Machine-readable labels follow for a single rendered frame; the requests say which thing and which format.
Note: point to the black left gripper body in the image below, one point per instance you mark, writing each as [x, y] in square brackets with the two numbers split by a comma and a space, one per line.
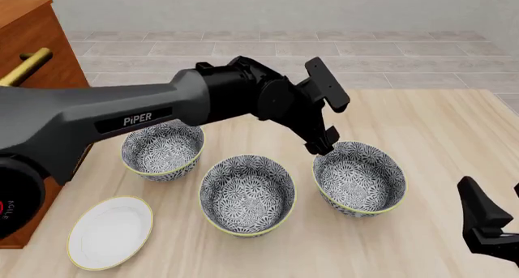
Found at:
[302, 117]

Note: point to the wooden cabinet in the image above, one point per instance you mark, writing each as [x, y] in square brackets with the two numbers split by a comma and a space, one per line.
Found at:
[48, 31]

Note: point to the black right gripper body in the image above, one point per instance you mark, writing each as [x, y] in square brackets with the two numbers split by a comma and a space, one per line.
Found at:
[492, 241]

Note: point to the grey and black left robot arm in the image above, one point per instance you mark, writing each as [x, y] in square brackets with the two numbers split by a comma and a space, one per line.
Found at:
[121, 95]

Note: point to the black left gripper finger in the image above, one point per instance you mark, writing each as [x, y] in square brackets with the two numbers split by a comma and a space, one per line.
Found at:
[315, 148]
[333, 134]

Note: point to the black white patterned bowl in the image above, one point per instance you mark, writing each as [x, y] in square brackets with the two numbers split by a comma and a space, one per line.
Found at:
[361, 180]
[162, 151]
[247, 196]

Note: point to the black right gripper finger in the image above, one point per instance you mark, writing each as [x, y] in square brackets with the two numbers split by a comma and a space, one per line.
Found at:
[482, 208]
[517, 190]

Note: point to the white plate with yellow rim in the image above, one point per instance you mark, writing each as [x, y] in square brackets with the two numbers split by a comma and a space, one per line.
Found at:
[110, 233]

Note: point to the black camera plate on stalk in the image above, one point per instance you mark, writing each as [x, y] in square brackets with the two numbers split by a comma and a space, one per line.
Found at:
[328, 83]

